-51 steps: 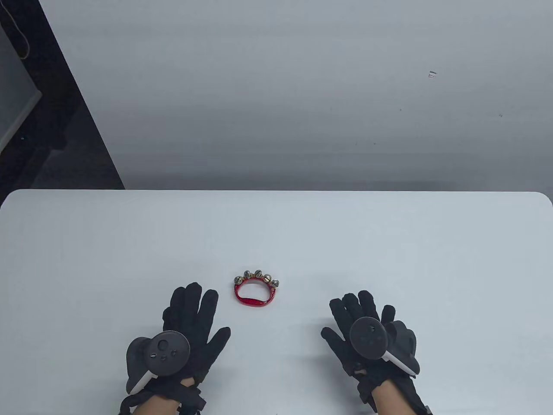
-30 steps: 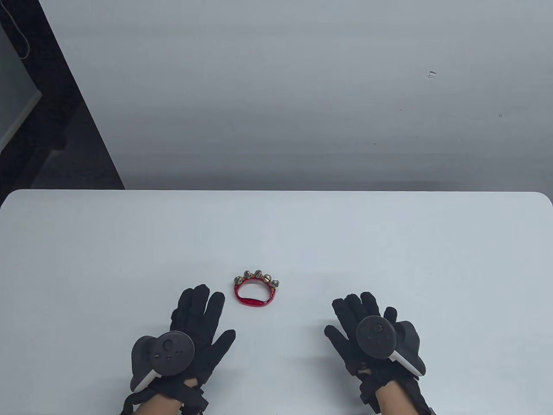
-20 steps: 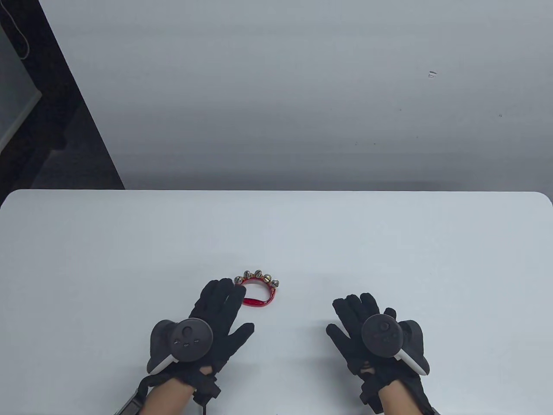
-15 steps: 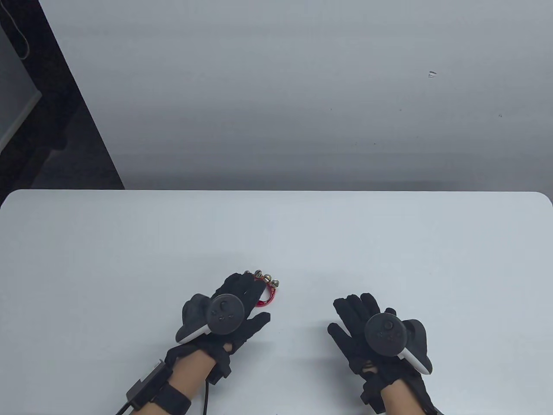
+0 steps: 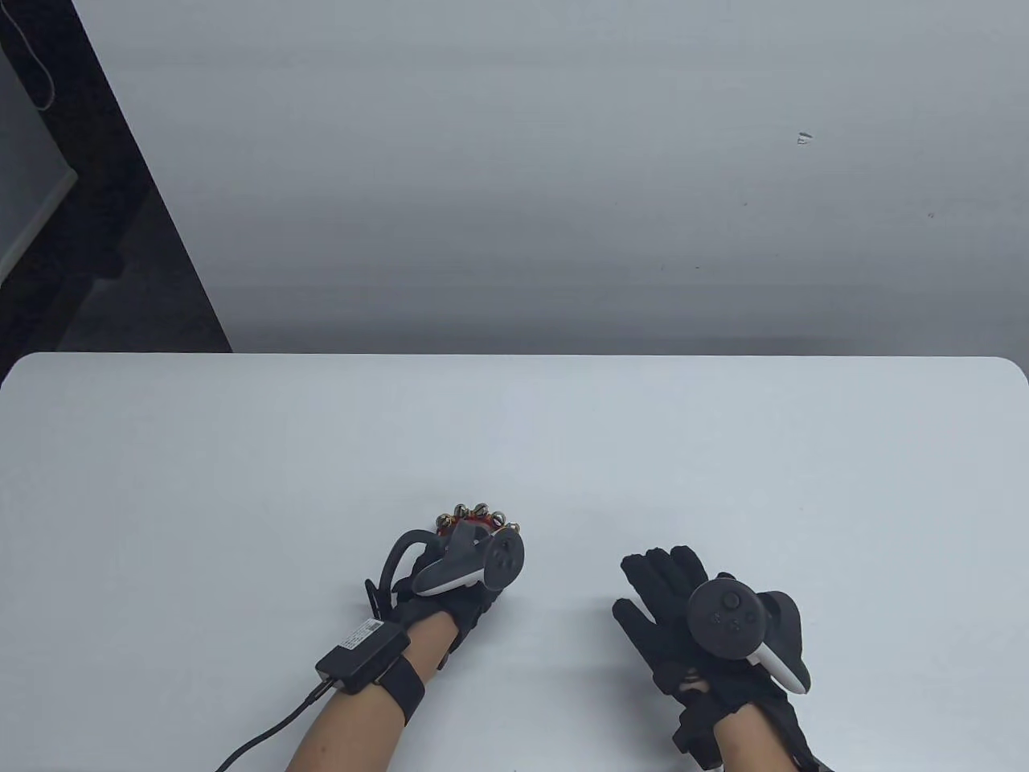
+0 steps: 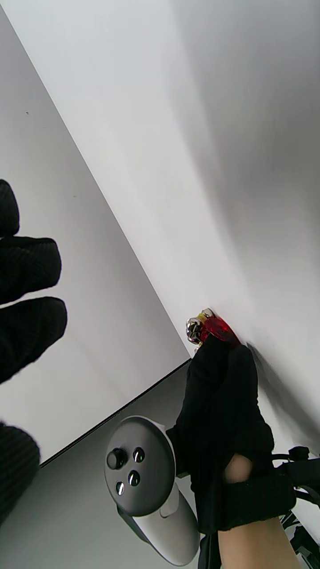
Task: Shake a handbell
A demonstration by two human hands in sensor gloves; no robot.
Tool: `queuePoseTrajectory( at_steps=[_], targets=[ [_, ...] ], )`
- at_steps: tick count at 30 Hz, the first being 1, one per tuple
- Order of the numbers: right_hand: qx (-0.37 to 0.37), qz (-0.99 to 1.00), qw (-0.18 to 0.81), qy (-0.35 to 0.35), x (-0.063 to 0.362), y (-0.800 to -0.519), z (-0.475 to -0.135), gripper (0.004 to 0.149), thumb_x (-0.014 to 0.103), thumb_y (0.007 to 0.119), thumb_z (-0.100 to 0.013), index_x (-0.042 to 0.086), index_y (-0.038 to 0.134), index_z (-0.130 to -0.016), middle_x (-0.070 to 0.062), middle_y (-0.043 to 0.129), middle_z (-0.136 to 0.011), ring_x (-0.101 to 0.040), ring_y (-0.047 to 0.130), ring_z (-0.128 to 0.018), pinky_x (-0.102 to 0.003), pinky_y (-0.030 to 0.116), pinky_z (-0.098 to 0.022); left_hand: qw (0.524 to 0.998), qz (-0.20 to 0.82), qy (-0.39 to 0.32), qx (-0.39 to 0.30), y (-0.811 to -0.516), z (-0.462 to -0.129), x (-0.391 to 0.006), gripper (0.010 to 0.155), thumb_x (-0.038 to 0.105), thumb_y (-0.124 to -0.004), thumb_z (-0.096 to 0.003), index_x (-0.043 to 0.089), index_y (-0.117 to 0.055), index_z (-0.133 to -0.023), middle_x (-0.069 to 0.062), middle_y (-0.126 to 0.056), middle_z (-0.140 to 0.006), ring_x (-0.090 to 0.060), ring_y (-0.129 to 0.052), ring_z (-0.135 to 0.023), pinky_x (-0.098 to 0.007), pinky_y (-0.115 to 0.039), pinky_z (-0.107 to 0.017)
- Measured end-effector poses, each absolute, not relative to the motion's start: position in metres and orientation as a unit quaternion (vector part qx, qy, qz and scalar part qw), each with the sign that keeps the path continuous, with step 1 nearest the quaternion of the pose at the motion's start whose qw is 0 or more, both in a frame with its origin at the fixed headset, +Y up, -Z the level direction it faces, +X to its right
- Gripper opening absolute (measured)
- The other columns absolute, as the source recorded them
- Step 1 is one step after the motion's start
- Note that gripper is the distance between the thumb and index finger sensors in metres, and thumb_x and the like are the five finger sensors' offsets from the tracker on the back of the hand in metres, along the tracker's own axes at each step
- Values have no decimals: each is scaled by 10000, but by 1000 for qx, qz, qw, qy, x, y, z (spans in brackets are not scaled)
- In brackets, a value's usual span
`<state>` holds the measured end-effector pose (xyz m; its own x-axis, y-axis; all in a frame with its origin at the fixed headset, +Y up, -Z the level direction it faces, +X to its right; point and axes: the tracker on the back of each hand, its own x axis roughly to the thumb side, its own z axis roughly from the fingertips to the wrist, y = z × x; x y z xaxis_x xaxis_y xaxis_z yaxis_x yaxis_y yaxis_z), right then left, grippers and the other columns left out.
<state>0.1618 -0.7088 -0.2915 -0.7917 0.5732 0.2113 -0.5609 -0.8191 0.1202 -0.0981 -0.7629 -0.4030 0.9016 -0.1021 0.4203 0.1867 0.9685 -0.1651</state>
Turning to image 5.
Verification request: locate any grey right hand controller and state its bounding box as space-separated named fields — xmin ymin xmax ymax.
xmin=687 ymin=572 xmax=813 ymax=696

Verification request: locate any person's left hand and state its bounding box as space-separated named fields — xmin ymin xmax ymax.
xmin=365 ymin=515 xmax=525 ymax=670

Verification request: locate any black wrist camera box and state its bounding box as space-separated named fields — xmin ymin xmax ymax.
xmin=314 ymin=618 xmax=412 ymax=695

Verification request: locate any person's right hand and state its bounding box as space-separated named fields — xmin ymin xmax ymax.
xmin=612 ymin=545 xmax=808 ymax=737

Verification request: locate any grey left hand controller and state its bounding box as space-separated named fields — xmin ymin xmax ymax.
xmin=413 ymin=520 xmax=526 ymax=598

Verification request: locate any person's left forearm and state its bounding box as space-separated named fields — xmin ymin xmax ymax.
xmin=285 ymin=611 xmax=456 ymax=772

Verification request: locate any thin white cable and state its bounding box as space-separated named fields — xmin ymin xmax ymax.
xmin=6 ymin=0 xmax=55 ymax=110

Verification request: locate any grey hand controller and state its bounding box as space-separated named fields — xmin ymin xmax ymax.
xmin=413 ymin=520 xmax=526 ymax=598
xmin=687 ymin=572 xmax=813 ymax=696

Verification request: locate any black glove cable loop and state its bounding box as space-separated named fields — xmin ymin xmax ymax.
xmin=378 ymin=528 xmax=441 ymax=597

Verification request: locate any grey cabinet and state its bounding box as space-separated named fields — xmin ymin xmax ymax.
xmin=0 ymin=47 xmax=79 ymax=284

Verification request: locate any black camera cable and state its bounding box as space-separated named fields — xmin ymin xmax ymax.
xmin=214 ymin=678 xmax=342 ymax=772

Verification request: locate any black wrist strap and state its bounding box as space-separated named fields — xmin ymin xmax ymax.
xmin=368 ymin=655 xmax=426 ymax=725

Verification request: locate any red wristband with gold bells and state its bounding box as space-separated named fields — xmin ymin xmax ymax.
xmin=434 ymin=502 xmax=524 ymax=541

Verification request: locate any person's right forearm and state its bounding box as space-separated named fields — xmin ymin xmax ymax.
xmin=718 ymin=709 xmax=814 ymax=772

